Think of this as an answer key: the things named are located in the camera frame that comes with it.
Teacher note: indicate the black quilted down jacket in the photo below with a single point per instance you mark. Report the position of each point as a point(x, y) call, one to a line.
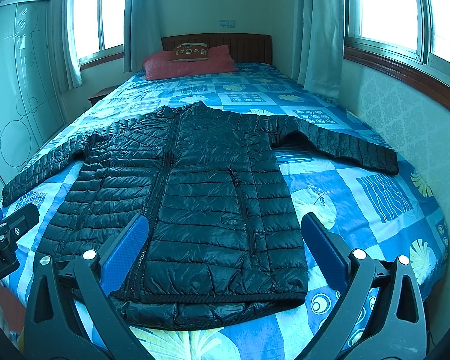
point(224, 244)

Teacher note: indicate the wall outlet plate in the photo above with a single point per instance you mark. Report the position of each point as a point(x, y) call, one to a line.
point(227, 24)

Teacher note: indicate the red pillow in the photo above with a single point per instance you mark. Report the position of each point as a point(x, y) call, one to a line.
point(160, 66)

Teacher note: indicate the pale curtain by wardrobe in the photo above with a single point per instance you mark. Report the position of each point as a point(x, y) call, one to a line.
point(62, 50)

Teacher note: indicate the wooden bedside table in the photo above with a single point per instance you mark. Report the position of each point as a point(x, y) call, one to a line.
point(101, 94)

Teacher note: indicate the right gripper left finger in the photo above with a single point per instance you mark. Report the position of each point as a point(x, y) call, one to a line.
point(69, 312)

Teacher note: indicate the brown embroidered small cushion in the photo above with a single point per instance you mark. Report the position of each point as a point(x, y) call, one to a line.
point(189, 52)

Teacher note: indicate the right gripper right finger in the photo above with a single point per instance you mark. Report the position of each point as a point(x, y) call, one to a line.
point(380, 311)

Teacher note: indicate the dark wooden headboard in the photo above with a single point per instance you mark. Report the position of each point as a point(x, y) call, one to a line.
point(243, 47)

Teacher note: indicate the pale curtain left of bed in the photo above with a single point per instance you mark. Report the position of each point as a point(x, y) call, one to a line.
point(141, 33)

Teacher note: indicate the left window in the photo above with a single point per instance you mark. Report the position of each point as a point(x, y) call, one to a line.
point(98, 29)

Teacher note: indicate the right window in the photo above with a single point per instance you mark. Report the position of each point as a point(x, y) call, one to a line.
point(413, 32)

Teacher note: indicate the pale curtain of bed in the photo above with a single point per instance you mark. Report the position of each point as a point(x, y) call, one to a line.
point(318, 45)
point(141, 33)

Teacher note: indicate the pale curtain right of bed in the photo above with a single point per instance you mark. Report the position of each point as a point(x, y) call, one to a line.
point(318, 45)

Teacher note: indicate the glass sliding wardrobe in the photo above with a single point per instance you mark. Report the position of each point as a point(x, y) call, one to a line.
point(30, 113)

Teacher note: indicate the window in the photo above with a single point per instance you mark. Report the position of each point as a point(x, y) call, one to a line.
point(413, 32)
point(98, 29)

